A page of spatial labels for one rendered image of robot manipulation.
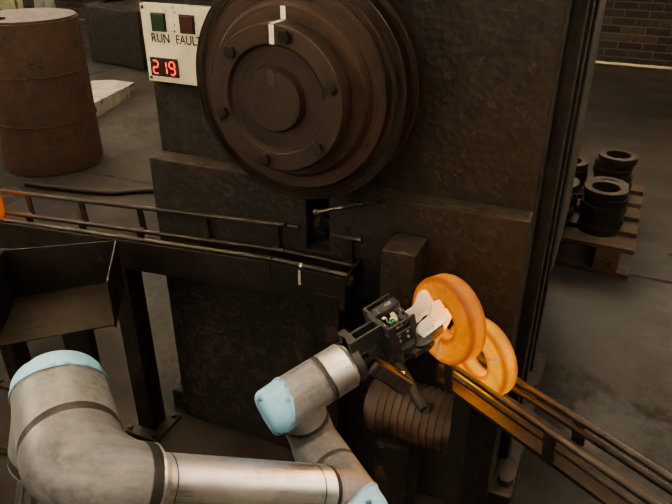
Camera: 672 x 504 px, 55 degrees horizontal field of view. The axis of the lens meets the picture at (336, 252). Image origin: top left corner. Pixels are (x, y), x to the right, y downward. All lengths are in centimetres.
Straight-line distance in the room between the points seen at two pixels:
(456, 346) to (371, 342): 16
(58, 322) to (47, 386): 78
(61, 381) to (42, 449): 10
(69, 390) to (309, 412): 35
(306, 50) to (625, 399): 164
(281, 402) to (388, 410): 48
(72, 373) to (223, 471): 22
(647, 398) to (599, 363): 21
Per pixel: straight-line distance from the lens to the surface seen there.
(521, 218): 139
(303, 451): 103
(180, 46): 163
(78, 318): 161
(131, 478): 77
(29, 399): 85
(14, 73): 410
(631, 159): 350
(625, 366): 254
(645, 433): 229
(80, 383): 84
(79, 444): 77
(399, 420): 140
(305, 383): 97
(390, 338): 100
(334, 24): 124
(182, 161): 169
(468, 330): 106
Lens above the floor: 145
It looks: 28 degrees down
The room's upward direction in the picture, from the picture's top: straight up
